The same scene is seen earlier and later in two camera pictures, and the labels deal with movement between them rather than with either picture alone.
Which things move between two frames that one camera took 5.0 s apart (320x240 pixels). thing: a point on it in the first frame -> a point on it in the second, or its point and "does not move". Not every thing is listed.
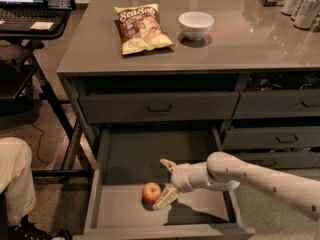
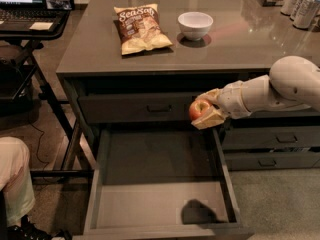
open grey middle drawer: [129, 179] does not move
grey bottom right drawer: [282, 160] does not move
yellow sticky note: [41, 25] does not move
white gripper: [181, 178] -> [232, 99]
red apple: [151, 192] -> [198, 108]
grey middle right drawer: [271, 138] does not move
